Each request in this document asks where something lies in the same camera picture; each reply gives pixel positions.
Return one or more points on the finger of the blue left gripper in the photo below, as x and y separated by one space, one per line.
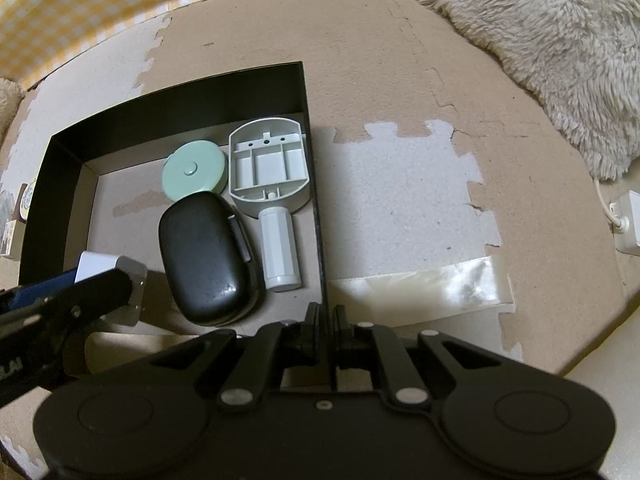
25 296

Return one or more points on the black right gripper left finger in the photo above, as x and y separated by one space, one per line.
312 319

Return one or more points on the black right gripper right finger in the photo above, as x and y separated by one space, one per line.
339 320

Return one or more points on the white usb wall charger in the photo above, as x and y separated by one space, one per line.
115 284

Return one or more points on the black oval earbuds case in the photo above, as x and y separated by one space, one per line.
210 265

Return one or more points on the black cardboard box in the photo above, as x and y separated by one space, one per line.
98 186

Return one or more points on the mint green round tape measure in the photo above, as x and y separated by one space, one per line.
197 166

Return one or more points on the small printed cardboard box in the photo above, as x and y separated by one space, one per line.
12 240

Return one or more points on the round yellow label tin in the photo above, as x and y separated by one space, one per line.
26 200

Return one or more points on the clear packing tape strip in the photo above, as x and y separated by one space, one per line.
402 299

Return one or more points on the fluffy grey rug left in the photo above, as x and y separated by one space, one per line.
11 95

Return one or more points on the white power strip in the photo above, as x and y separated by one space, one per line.
627 237

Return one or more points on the fluffy grey cushion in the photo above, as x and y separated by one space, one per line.
580 58

